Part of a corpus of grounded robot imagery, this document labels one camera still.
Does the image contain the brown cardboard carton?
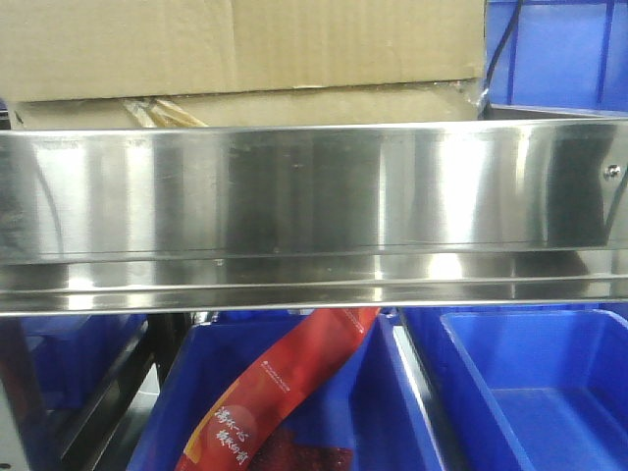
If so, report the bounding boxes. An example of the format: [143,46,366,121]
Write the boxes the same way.
[1,1,487,129]

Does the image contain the blue bin with snack bag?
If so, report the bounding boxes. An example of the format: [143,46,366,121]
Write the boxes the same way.
[127,316,443,470]

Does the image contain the red snack bag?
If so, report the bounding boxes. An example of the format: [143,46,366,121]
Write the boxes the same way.
[176,307,381,470]

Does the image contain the empty blue bin lower right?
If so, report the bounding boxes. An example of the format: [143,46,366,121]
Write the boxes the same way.
[403,306,627,470]

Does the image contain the blue bin lower left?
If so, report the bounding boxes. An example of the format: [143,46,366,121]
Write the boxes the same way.
[21,314,146,410]

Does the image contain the blue bin upper right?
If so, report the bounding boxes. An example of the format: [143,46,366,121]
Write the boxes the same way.
[489,1,627,112]

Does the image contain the stainless steel shelf rail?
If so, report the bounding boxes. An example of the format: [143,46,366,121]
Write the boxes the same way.
[1,119,627,315]

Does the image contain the black cable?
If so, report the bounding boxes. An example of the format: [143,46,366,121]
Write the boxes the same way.
[483,0,522,107]

